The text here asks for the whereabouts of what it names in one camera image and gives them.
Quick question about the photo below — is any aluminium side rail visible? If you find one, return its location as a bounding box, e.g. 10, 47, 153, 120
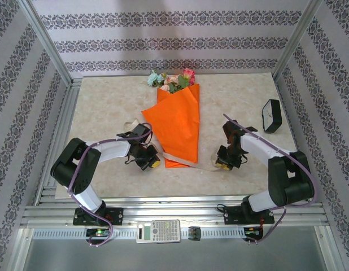
34, 78, 82, 206

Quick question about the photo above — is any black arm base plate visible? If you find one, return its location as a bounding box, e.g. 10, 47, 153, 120
73, 207, 124, 226
224, 205, 276, 226

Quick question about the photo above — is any beige ribbon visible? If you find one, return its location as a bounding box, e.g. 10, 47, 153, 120
123, 120, 221, 173

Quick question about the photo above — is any aluminium frame post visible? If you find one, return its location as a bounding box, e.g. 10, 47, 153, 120
272, 0, 325, 82
18, 0, 73, 87

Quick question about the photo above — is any small circuit board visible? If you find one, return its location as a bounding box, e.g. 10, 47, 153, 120
86, 228, 111, 237
244, 227, 263, 237

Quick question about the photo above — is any black desk clock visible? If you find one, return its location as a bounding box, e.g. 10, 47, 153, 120
261, 99, 283, 133

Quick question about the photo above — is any white scientific calculator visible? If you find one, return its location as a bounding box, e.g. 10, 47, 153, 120
136, 219, 181, 244

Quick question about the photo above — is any grey metal shelf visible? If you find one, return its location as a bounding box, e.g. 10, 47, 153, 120
10, 225, 342, 271

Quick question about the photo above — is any black clipper comb guard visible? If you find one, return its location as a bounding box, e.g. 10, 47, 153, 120
187, 226, 202, 241

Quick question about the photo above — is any red pink artificial rose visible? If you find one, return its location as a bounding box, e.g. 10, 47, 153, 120
181, 68, 197, 86

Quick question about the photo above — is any slotted metal strip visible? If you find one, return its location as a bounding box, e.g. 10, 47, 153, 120
32, 226, 264, 241

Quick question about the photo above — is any orange wrapping paper sheet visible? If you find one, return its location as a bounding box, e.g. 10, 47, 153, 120
141, 82, 201, 169

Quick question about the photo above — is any aluminium cross rail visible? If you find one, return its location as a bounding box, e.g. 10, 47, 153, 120
21, 196, 329, 226

